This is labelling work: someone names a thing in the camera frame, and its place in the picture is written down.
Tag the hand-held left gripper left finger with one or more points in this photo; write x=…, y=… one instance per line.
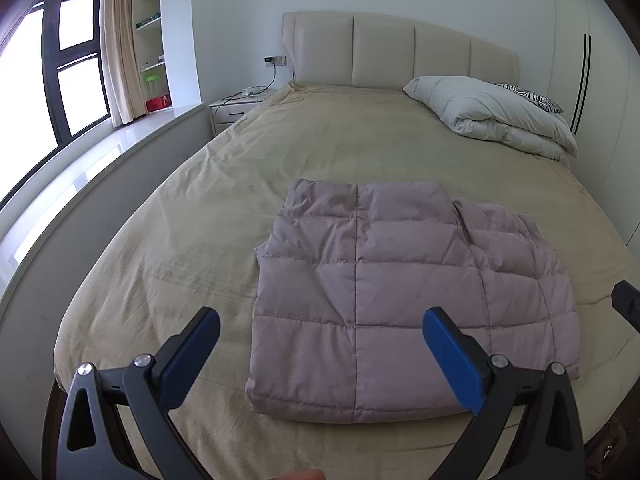
x=192, y=355

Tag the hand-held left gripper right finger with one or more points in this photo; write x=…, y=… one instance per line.
x=452, y=355

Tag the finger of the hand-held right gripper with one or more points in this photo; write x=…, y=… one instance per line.
x=627, y=302

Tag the pink puffer coat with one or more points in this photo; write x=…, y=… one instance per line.
x=390, y=285

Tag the person's left hand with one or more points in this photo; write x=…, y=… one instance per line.
x=307, y=475

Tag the bed with beige cover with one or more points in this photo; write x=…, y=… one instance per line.
x=200, y=210

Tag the white wardrobe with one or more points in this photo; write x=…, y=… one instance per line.
x=600, y=110

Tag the white window bench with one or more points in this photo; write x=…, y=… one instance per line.
x=90, y=175

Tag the zebra print pillow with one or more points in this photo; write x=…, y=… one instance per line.
x=542, y=102

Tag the white nightstand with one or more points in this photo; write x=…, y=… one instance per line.
x=230, y=112

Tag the white folded pillow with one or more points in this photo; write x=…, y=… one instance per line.
x=480, y=105

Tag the red box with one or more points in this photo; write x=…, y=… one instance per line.
x=156, y=104

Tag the white power strip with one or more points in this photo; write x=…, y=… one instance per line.
x=253, y=90

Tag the green lidded container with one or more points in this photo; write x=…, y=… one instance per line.
x=152, y=86

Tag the black framed window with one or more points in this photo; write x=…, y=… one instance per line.
x=80, y=95

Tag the beige curtain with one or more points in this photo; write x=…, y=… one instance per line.
x=120, y=60

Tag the beige padded headboard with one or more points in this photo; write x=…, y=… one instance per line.
x=385, y=50

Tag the white shelf unit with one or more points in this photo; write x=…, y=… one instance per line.
x=150, y=45

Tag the green items on shelf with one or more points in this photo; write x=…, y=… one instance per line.
x=148, y=20

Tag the wall socket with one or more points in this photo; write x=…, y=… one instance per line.
x=275, y=60

